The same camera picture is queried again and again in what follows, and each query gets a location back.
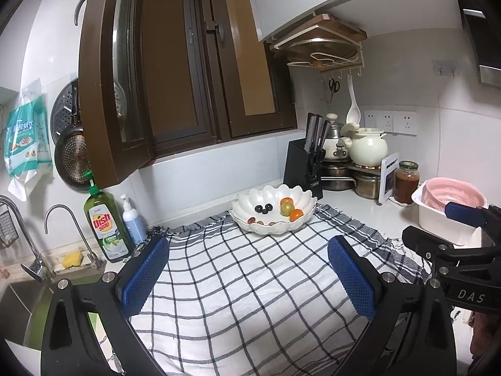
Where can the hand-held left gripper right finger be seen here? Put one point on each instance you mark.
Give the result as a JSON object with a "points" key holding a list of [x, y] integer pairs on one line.
{"points": [[352, 282]]}

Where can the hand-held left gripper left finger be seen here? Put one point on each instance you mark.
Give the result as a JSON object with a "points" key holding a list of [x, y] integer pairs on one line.
{"points": [[145, 282]]}

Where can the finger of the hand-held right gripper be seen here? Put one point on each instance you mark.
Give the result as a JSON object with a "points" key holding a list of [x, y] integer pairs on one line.
{"points": [[462, 211], [430, 250]]}

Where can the orange mandarin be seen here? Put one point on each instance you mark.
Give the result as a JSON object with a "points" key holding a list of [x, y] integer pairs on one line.
{"points": [[287, 201], [296, 214]]}

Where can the yellow-green round fruit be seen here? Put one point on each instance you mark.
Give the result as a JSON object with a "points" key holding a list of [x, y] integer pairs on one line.
{"points": [[288, 208]]}

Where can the white scalloped bowl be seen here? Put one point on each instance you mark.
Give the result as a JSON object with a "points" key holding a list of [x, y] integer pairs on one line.
{"points": [[270, 197]]}

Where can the person's right hand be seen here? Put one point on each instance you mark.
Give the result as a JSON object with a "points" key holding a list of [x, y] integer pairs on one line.
{"points": [[480, 337]]}

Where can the pink colander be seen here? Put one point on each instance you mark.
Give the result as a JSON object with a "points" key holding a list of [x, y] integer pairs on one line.
{"points": [[454, 194]]}

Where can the white plastic basin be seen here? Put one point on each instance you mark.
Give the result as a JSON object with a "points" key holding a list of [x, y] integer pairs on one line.
{"points": [[430, 223]]}

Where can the glass jar of red sauce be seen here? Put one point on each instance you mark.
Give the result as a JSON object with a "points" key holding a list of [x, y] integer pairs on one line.
{"points": [[406, 184]]}

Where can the green dish soap bottle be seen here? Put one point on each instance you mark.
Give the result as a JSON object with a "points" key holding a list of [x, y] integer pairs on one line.
{"points": [[105, 223]]}

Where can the yellow sponge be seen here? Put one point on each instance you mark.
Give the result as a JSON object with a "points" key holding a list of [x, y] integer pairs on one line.
{"points": [[72, 260]]}

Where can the curved steel faucet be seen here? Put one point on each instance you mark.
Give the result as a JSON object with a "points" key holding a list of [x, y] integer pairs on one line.
{"points": [[74, 219]]}

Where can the black white checked cloth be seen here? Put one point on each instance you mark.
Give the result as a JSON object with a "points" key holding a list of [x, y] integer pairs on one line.
{"points": [[242, 301]]}

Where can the wide steel pot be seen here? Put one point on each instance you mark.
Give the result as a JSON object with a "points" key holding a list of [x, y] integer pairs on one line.
{"points": [[336, 178]]}

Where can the white ceramic pot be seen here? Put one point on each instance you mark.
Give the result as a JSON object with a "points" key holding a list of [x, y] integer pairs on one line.
{"points": [[368, 149]]}

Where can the large steel faucet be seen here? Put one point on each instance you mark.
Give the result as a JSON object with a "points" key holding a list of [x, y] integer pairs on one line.
{"points": [[27, 243]]}

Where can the black knife block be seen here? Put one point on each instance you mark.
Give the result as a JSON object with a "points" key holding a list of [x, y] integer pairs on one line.
{"points": [[299, 168]]}

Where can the steel sink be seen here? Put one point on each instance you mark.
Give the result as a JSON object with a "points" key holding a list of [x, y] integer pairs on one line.
{"points": [[17, 313]]}

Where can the perforated round pan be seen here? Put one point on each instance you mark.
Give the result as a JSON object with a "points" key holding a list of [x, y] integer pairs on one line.
{"points": [[72, 160]]}

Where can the steel pot with cream knob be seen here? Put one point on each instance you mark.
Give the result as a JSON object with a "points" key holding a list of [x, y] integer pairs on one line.
{"points": [[334, 141]]}

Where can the white ladle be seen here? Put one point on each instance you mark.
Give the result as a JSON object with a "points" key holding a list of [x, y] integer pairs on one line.
{"points": [[352, 113]]}

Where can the teal printed plastic bags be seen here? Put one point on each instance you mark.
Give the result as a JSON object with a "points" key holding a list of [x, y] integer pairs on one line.
{"points": [[27, 141]]}

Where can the steel range hood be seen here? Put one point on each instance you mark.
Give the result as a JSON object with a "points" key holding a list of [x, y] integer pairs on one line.
{"points": [[485, 27]]}

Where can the round metal steamer tray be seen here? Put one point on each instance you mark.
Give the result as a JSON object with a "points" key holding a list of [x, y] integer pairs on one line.
{"points": [[64, 105]]}

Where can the brown open window sash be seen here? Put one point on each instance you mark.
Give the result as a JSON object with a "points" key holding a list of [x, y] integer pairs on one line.
{"points": [[98, 86]]}

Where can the rectangular wooden cutting board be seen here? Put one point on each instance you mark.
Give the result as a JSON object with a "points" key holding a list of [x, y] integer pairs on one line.
{"points": [[336, 31]]}

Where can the white wall outlet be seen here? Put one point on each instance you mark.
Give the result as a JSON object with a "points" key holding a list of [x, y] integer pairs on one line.
{"points": [[386, 121], [372, 120], [405, 123]]}

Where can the clear wall hooks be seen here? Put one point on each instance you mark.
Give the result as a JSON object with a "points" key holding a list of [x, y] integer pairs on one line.
{"points": [[444, 66]]}

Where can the brown window frame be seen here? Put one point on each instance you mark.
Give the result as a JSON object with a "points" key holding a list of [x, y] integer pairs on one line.
{"points": [[211, 66]]}

